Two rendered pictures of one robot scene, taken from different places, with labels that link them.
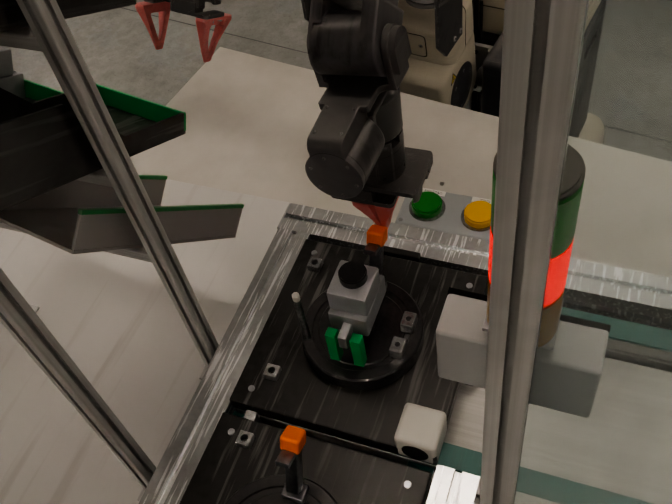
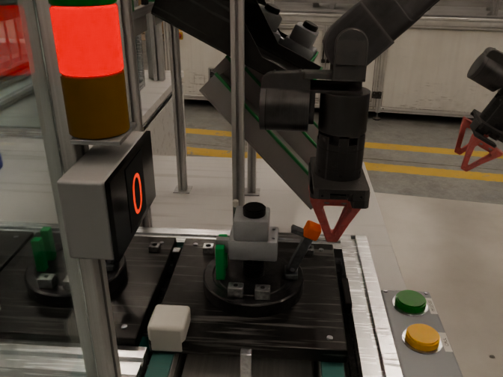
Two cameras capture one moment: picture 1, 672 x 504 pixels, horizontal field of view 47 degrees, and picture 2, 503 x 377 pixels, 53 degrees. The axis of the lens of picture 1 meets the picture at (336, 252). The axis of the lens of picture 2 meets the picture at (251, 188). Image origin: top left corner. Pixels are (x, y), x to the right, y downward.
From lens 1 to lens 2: 67 cm
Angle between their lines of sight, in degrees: 55
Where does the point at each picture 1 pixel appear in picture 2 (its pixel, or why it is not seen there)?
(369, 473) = (133, 306)
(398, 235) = (367, 293)
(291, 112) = (492, 252)
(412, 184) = (325, 185)
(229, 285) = not seen: hidden behind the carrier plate
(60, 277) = (283, 197)
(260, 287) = (282, 236)
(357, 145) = (279, 91)
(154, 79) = not seen: outside the picture
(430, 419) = (174, 320)
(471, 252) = (377, 343)
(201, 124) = (441, 215)
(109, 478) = not seen: hidden behind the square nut
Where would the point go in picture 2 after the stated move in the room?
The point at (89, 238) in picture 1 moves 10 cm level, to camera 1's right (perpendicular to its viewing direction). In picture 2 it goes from (212, 92) to (236, 108)
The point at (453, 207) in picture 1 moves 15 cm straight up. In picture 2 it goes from (421, 321) to (441, 221)
